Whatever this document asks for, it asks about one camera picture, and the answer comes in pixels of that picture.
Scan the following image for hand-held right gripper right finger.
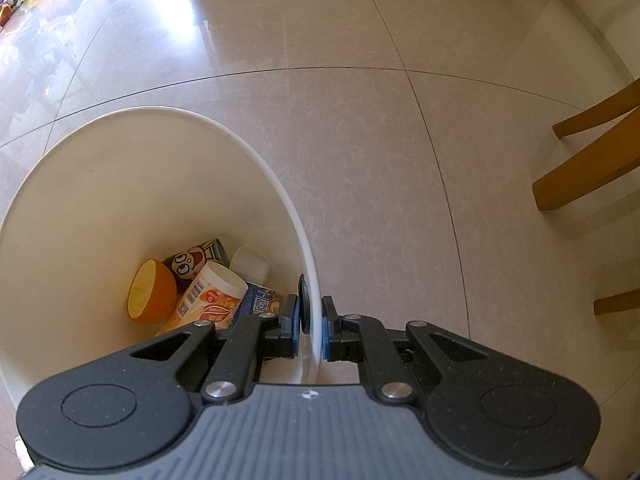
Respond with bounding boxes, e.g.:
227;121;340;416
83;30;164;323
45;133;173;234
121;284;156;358
322;296;506;405

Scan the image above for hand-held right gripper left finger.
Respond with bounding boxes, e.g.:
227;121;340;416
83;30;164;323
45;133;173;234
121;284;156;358
112;294;302;403

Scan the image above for blue drink carton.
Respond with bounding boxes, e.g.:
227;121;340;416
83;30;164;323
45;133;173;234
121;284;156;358
232;282;281;321

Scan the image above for small white plastic cup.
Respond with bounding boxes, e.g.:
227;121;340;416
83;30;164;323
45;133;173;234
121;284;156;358
230;246;271;283

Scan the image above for yellow milk tea cup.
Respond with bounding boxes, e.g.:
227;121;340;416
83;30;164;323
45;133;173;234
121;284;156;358
155;261;249;337

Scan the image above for red drink can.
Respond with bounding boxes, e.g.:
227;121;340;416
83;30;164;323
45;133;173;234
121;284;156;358
162;238;230;281

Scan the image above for cut orange half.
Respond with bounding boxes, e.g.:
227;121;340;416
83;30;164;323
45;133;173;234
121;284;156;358
126;258;178;324

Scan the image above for white plastic trash bin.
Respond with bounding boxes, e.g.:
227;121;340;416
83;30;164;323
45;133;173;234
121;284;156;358
0;106;322;443

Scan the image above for wooden chair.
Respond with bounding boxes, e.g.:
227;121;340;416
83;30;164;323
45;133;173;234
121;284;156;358
532;77;640;316

